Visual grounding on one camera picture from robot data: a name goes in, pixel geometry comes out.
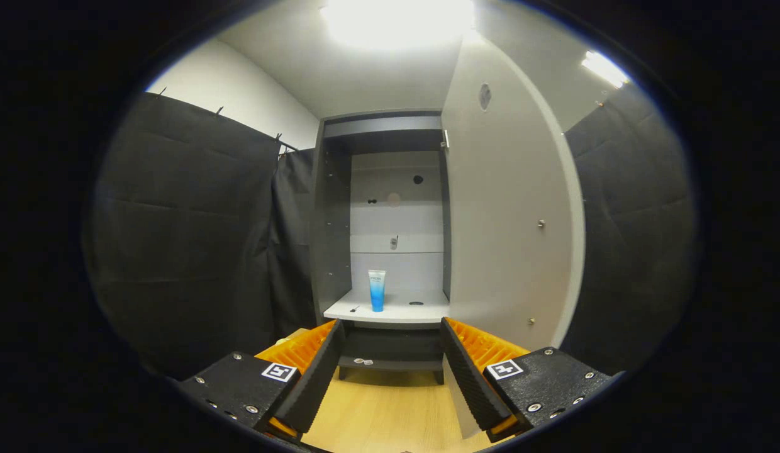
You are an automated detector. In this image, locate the beige cabinet door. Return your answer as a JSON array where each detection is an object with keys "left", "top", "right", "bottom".
[{"left": 440, "top": 30, "right": 584, "bottom": 440}]

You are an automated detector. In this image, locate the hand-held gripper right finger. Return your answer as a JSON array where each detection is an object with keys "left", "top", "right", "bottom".
[{"left": 437, "top": 316, "right": 623, "bottom": 443}]

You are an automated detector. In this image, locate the white cabinet shelf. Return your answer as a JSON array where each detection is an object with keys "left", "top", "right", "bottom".
[{"left": 323, "top": 288, "right": 450, "bottom": 330}]

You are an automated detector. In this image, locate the blue gradient tube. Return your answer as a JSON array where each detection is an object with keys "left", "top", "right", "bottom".
[{"left": 367, "top": 270, "right": 387, "bottom": 313}]

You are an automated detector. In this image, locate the narrow ceiling light panel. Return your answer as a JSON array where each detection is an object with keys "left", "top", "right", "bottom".
[{"left": 581, "top": 50, "right": 630, "bottom": 89}]

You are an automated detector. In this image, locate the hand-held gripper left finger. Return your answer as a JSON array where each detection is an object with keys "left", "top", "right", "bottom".
[{"left": 176, "top": 319, "right": 348, "bottom": 445}]

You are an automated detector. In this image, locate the black backdrop cloth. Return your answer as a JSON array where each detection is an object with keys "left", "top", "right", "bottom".
[{"left": 88, "top": 82, "right": 699, "bottom": 381}]

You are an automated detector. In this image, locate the large ceiling light panel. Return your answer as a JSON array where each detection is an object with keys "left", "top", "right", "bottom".
[{"left": 321, "top": 0, "right": 476, "bottom": 51}]

